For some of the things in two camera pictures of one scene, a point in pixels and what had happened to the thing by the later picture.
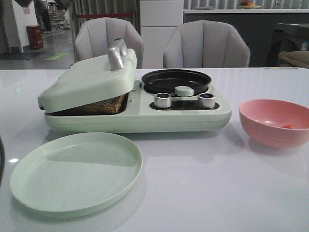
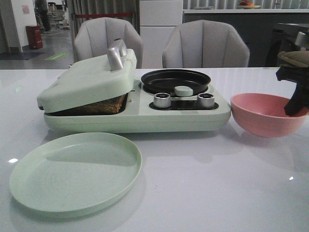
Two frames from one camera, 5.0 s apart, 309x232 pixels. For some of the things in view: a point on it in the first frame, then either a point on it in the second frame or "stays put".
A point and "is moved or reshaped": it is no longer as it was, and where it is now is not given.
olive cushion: (294, 58) stays put
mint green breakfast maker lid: (93, 82) stays put
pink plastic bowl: (273, 123) is moved or reshaped
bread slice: (115, 106) stays put
